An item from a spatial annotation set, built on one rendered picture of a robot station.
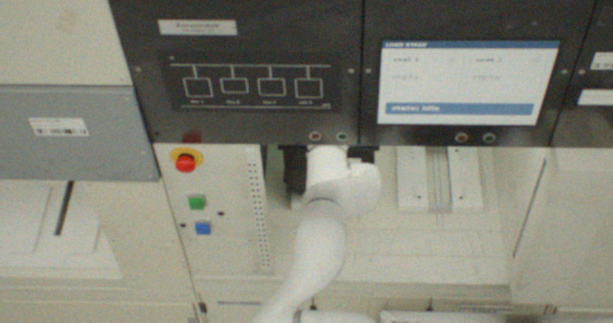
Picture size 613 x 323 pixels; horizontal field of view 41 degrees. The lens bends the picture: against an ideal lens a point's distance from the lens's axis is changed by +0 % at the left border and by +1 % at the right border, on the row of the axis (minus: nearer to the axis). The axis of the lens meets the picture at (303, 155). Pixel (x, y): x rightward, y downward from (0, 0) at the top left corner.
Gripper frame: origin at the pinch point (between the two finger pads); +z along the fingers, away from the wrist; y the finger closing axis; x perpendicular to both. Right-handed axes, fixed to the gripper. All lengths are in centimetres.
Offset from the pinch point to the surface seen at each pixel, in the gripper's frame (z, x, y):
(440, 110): -30.0, 29.5, 20.6
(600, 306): -29, -44, 66
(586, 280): -30, -31, 60
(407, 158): 5.1, -31.0, 20.1
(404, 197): -7.4, -31.0, 18.9
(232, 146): -29.3, 17.6, -17.8
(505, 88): -30, 35, 31
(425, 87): -30.0, 35.6, 17.6
